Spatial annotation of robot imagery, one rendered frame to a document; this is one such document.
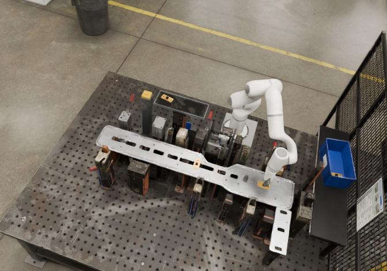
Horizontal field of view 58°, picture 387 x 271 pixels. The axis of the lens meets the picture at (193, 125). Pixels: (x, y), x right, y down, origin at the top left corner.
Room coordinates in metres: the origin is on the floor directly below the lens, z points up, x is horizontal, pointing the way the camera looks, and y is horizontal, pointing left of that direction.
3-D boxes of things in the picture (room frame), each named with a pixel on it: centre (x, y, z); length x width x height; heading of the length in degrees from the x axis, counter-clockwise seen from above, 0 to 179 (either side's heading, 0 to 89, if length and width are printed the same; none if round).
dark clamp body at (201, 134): (1.45, -0.06, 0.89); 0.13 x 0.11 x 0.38; 171
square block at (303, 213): (1.00, -0.77, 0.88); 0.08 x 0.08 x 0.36; 81
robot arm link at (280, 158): (1.18, -0.53, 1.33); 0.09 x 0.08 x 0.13; 110
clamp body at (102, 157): (1.17, 0.55, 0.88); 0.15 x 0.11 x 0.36; 171
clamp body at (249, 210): (0.98, -0.43, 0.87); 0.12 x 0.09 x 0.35; 171
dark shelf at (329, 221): (1.30, -0.98, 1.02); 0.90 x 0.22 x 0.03; 171
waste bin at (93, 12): (3.74, 1.52, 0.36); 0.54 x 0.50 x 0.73; 169
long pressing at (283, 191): (1.25, -0.04, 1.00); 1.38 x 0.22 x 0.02; 81
